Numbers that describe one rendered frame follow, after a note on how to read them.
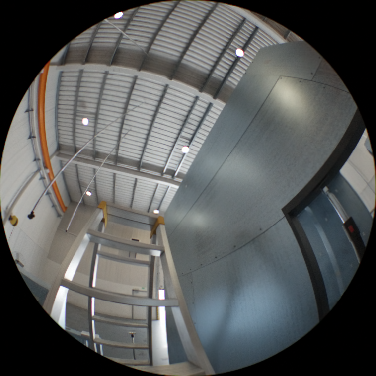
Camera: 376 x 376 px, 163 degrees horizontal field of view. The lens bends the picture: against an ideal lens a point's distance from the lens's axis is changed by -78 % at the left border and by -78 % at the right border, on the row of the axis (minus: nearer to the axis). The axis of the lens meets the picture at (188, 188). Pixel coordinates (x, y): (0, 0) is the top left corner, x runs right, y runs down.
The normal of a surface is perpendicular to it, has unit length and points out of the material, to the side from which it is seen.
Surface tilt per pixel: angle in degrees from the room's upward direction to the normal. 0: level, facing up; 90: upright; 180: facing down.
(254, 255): 90
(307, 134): 90
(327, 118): 90
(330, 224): 90
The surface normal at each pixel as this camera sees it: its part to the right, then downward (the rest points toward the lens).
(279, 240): -0.91, -0.26
